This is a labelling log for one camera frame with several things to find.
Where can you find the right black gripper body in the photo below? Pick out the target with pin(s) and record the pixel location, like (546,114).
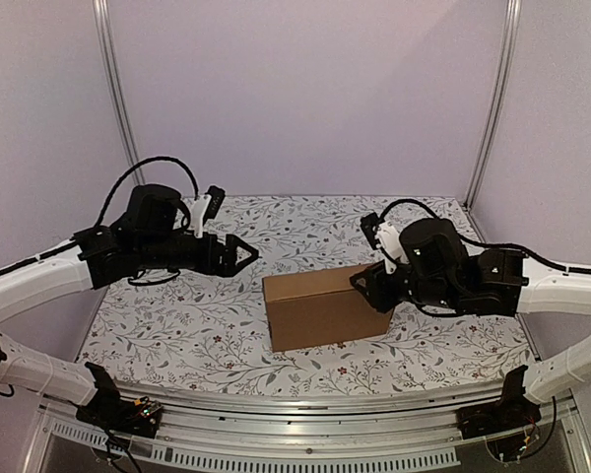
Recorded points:
(379,287)

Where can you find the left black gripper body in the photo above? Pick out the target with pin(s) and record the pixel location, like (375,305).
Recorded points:
(206,261)

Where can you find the brown cardboard box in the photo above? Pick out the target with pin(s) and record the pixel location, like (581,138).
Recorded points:
(317,308)

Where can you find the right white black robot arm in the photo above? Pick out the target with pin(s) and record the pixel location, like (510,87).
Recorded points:
(428,264)

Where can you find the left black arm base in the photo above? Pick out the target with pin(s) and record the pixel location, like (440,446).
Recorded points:
(108,411)

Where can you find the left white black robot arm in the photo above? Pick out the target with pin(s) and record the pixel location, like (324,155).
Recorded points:
(157,231)

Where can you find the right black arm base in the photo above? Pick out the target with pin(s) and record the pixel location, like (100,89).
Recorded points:
(512,410)

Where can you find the floral patterned table mat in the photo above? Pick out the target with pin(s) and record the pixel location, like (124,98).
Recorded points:
(211,334)

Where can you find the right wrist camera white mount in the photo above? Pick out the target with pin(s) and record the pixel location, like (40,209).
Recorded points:
(384,237)

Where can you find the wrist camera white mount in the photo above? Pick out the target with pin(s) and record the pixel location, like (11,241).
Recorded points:
(384,237)
(206,207)

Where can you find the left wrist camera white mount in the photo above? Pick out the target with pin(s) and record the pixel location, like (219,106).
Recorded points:
(206,207)

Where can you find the aluminium front rail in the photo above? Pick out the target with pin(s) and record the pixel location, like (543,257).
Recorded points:
(402,432)

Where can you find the left aluminium frame post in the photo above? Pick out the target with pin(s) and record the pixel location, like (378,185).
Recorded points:
(113,79)

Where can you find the aluminium frame post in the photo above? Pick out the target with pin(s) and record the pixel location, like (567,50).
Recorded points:
(504,64)
(113,79)

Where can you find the right aluminium frame post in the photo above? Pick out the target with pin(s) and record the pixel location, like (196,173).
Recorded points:
(504,64)

